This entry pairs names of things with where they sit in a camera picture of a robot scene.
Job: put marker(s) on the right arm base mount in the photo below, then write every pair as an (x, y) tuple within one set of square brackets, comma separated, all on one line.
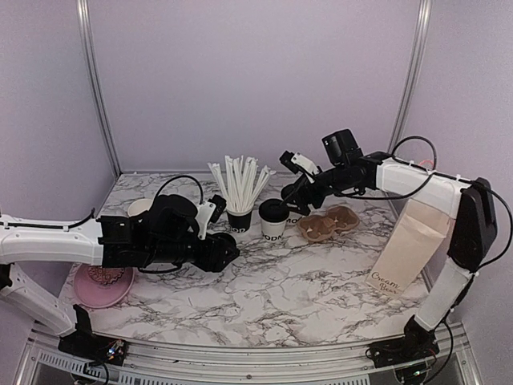
[(416, 343)]

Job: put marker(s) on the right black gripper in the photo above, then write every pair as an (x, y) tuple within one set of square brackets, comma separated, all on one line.
[(306, 188)]

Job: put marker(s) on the front aluminium rail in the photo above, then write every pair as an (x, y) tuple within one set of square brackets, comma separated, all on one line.
[(170, 363)]

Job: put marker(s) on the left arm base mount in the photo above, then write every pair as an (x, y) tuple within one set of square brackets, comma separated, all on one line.
[(84, 343)]

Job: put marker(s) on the black cup holding straws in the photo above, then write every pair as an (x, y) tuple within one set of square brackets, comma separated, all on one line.
[(239, 222)]

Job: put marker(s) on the brown cardboard cup carrier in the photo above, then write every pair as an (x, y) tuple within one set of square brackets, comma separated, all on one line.
[(317, 228)]

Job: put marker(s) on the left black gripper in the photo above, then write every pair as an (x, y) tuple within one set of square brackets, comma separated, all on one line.
[(213, 260)]

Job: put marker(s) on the red patterned bowl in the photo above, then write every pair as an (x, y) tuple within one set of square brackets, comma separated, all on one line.
[(105, 276)]

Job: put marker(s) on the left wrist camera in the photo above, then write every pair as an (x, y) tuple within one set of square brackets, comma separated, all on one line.
[(209, 212)]

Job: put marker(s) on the stack of white paper cups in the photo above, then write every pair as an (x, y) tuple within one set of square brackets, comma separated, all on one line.
[(139, 206)]

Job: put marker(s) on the right aluminium frame post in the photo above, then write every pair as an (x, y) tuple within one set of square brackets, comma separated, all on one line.
[(413, 71)]

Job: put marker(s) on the pink plate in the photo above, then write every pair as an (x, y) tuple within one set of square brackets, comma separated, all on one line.
[(96, 296)]

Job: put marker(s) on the left aluminium frame post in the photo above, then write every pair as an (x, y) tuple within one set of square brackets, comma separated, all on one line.
[(86, 34)]

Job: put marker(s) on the bundle of white wrapped straws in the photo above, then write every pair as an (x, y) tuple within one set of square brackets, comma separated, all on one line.
[(241, 182)]

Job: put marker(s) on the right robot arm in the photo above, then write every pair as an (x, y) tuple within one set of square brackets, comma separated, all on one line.
[(470, 203)]

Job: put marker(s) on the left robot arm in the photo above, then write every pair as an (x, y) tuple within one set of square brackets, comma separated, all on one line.
[(173, 230)]

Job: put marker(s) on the aluminium frame post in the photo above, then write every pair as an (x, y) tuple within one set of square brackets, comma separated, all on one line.
[(413, 71), (86, 34)]

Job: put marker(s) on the kraft paper bag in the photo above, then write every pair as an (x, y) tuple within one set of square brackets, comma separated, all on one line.
[(417, 235)]

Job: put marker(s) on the white paper coffee cup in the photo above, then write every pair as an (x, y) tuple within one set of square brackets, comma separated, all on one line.
[(292, 220)]

